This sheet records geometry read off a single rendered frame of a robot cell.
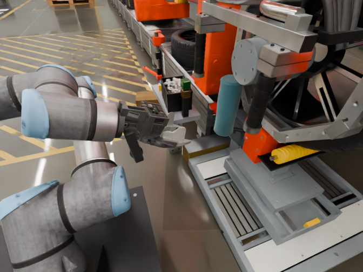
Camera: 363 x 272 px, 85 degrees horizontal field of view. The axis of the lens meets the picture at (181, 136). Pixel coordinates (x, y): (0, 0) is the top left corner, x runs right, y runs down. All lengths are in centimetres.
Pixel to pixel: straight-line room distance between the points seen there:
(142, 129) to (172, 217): 79
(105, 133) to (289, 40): 40
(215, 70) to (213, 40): 14
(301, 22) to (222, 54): 64
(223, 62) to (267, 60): 64
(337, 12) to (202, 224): 102
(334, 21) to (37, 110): 54
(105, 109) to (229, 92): 49
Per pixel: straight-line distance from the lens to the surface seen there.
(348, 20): 50
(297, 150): 88
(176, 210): 122
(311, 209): 124
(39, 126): 43
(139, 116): 47
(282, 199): 110
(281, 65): 44
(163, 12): 293
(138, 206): 90
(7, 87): 55
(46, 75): 53
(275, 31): 48
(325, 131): 66
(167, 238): 115
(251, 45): 61
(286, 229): 111
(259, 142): 87
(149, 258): 81
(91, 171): 67
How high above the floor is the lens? 107
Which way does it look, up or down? 41 degrees down
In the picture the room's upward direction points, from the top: straight up
